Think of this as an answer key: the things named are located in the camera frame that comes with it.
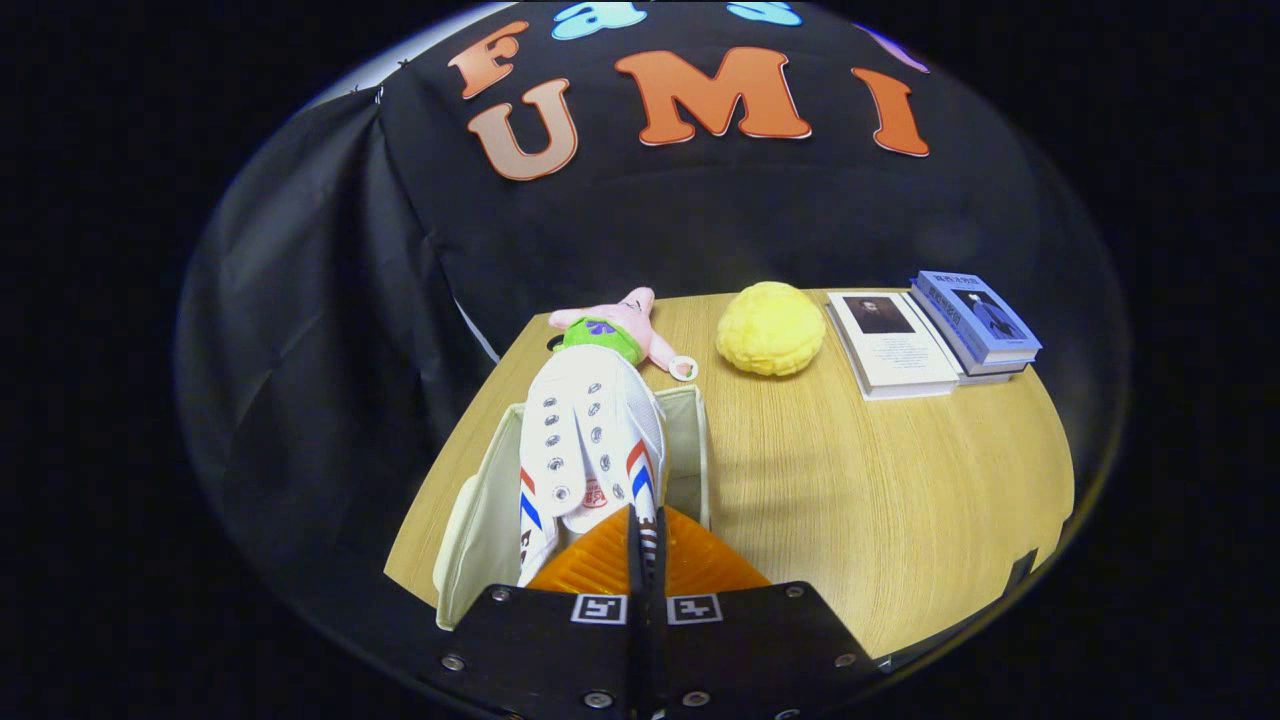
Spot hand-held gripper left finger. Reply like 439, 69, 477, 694
425, 505, 646, 720

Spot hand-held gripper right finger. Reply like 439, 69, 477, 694
650, 505, 891, 720

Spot beige fabric storage box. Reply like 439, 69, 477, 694
432, 385, 713, 631

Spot white striped canvas shoe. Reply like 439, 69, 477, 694
515, 348, 669, 589

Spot pink and green plush toy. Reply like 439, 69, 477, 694
547, 287, 699, 383

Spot yellow plush ball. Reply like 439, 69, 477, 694
715, 281, 827, 378

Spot white portrait cover book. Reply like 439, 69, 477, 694
826, 291, 961, 402

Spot blue cover book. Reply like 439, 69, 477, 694
910, 270, 1043, 376

